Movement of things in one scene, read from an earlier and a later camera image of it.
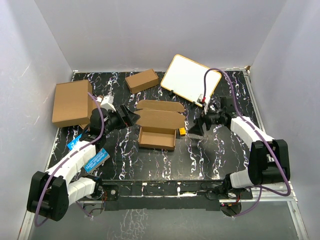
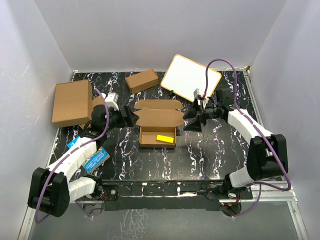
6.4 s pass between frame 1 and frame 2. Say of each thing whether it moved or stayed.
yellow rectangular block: moved
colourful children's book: stayed
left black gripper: stayed
